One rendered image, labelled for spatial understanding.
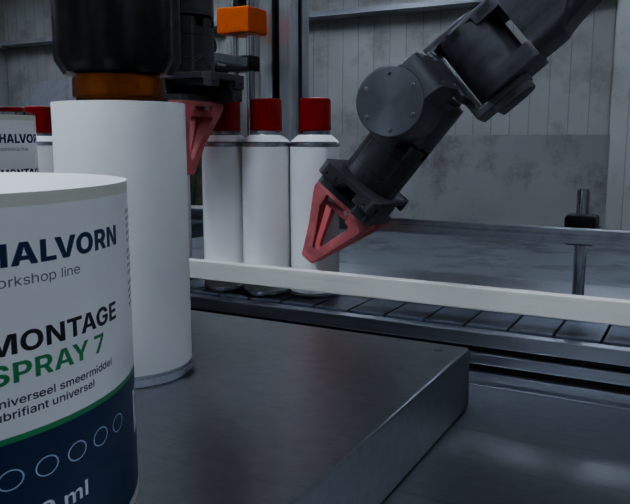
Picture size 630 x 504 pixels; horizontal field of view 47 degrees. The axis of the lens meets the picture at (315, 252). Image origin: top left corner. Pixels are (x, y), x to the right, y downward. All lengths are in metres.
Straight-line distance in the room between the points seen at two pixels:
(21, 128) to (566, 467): 0.53
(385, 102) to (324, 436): 0.29
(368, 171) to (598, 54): 7.40
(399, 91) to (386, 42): 8.08
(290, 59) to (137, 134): 0.46
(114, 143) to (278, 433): 0.20
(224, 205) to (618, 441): 0.44
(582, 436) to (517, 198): 7.58
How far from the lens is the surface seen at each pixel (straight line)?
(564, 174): 8.02
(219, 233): 0.78
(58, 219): 0.27
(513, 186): 8.12
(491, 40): 0.65
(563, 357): 0.63
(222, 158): 0.77
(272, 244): 0.75
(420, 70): 0.59
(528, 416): 0.60
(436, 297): 0.66
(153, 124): 0.48
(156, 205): 0.48
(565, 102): 8.03
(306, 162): 0.73
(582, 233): 0.70
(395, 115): 0.59
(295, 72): 0.91
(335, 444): 0.40
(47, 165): 0.97
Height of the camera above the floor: 1.04
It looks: 9 degrees down
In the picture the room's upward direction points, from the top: straight up
